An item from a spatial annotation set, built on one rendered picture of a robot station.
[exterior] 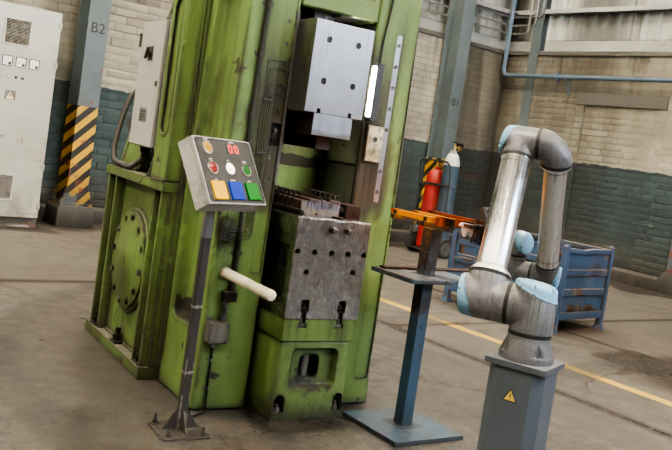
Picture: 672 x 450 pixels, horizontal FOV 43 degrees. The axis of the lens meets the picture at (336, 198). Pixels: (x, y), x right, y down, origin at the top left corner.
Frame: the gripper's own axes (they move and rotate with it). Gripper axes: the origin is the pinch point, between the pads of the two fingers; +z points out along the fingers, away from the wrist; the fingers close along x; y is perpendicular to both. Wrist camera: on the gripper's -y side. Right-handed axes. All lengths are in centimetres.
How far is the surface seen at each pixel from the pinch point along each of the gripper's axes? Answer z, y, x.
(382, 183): 53, -11, -5
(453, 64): 629, -161, 558
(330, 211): 41, 4, -42
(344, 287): 34, 37, -33
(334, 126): 41, -34, -47
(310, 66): 43, -57, -63
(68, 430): 48, 99, -146
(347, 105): 41, -44, -42
